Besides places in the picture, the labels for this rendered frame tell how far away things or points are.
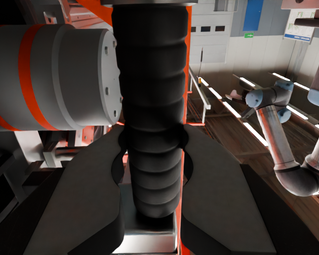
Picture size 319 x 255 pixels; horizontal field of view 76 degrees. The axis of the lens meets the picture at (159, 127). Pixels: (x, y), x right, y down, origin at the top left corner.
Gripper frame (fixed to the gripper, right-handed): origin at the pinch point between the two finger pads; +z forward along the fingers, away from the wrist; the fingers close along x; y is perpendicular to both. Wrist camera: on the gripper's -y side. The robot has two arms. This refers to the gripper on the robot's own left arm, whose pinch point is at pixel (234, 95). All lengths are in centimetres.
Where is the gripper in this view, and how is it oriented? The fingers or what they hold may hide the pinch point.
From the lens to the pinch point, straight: 134.6
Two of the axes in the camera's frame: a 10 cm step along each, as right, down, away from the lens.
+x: -9.2, 0.8, -3.7
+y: 1.1, -8.8, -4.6
